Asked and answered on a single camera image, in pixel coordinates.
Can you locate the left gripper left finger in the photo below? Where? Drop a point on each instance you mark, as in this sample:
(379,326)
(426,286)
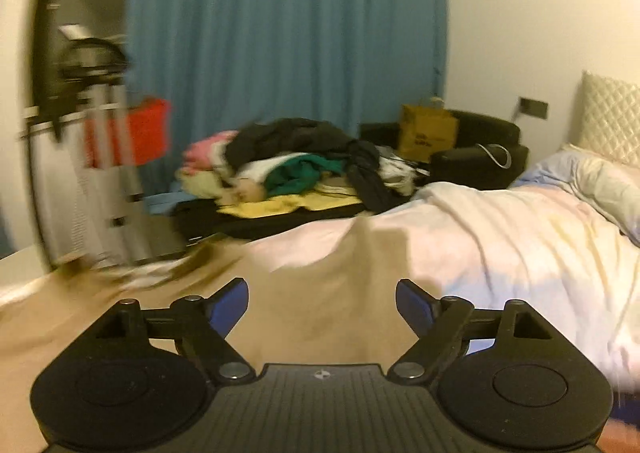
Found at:
(203,325)

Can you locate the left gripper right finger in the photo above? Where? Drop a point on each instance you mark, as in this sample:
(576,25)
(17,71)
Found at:
(439,325)

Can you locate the tan t-shirt white print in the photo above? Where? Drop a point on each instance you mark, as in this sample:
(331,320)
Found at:
(151,354)

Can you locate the pile of mixed clothes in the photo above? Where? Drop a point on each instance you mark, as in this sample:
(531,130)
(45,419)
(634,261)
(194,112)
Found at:
(265,179)

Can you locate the person's right hand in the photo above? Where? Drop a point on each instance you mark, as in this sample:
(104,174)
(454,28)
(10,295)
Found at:
(619,437)

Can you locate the pastel tie-dye duvet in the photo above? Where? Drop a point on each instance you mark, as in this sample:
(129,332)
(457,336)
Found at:
(538,244)

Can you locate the garment steamer stand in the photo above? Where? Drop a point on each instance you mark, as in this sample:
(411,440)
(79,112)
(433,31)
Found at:
(83,182)

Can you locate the black armchair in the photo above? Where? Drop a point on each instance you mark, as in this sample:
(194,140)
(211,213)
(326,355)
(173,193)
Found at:
(488,154)

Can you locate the brown paper bag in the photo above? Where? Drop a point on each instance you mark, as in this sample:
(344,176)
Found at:
(426,130)

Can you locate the red cloth bag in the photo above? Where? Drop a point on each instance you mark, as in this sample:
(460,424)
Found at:
(148,130)

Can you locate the white pillow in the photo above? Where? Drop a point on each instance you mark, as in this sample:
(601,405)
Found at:
(610,187)

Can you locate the right teal curtain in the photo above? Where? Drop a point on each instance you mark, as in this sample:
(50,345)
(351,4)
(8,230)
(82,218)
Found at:
(223,64)

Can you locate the wall power socket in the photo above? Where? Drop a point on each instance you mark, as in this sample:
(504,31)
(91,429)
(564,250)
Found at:
(533,108)

